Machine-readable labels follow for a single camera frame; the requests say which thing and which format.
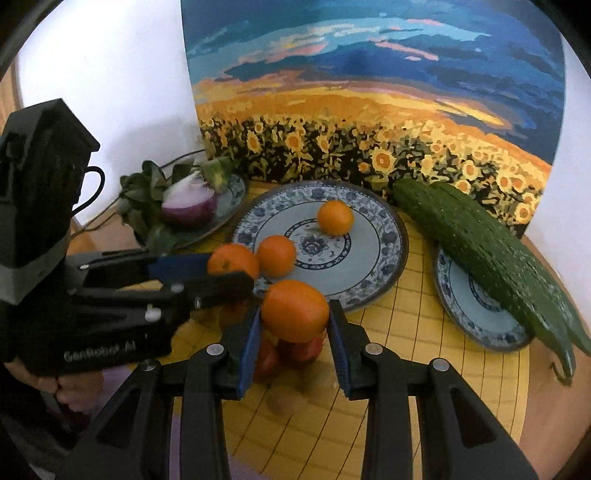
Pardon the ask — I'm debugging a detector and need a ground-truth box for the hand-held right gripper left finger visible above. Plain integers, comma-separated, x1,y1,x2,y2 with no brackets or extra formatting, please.
55,305,264,480

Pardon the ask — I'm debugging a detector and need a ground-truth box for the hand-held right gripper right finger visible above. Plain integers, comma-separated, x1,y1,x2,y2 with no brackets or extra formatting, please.
325,299,541,480

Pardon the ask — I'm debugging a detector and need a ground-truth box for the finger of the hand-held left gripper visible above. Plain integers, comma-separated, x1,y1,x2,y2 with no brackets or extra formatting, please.
68,271,256,321
78,249,214,281

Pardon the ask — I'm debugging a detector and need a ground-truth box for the orange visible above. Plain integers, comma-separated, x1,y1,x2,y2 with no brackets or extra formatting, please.
261,279,331,343
207,244,260,280
318,200,355,236
255,235,297,278

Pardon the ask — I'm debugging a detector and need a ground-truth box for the red tomato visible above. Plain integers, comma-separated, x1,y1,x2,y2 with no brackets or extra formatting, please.
277,335,326,366

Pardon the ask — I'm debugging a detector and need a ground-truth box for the large blue patterned plate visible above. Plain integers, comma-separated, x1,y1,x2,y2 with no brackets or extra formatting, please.
231,181,409,312

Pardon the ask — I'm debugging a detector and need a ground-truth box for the person's left hand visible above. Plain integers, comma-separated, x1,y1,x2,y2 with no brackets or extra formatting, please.
4,360,105,417

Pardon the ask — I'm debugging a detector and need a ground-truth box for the halved red onion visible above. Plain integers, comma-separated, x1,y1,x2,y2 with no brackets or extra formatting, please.
161,172,219,226

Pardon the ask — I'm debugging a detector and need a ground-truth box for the yellow grid mat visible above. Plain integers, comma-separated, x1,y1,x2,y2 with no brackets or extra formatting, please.
69,180,532,467

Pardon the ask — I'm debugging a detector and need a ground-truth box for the green bok choy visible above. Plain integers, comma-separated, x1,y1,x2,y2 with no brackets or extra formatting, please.
115,159,185,254

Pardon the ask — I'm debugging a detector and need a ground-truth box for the blue rimmed vegetable plate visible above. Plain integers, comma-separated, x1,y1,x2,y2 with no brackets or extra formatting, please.
134,173,250,252

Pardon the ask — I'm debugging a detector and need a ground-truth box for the pale green vegetable piece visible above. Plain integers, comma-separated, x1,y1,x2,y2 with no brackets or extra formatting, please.
199,156,234,193

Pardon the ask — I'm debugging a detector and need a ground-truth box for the small blue patterned plate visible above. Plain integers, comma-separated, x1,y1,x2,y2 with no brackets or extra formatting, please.
433,244,534,352

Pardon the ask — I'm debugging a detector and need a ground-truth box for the green cucumber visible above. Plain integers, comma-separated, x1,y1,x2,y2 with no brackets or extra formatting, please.
434,182,591,357
392,179,576,387

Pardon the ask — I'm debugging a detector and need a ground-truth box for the sunflower field painting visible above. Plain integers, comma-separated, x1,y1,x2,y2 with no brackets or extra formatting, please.
180,0,567,239

